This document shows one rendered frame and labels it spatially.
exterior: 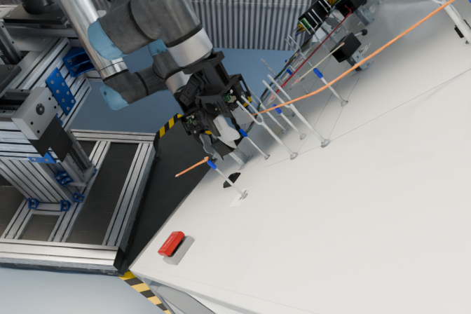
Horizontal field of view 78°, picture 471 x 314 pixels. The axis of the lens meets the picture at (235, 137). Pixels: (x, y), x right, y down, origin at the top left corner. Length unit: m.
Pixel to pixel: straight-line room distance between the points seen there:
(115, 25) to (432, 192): 0.50
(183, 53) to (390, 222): 0.40
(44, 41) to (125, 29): 0.87
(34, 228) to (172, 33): 1.56
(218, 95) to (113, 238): 1.26
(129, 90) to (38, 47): 0.60
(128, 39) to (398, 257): 0.49
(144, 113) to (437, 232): 2.37
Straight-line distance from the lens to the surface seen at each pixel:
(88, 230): 1.77
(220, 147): 0.68
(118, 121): 2.51
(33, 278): 2.05
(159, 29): 0.53
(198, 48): 0.52
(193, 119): 0.76
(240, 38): 3.10
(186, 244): 0.60
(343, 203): 0.34
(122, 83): 0.85
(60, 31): 1.39
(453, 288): 0.24
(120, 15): 0.56
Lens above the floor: 1.68
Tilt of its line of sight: 49 degrees down
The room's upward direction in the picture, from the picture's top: straight up
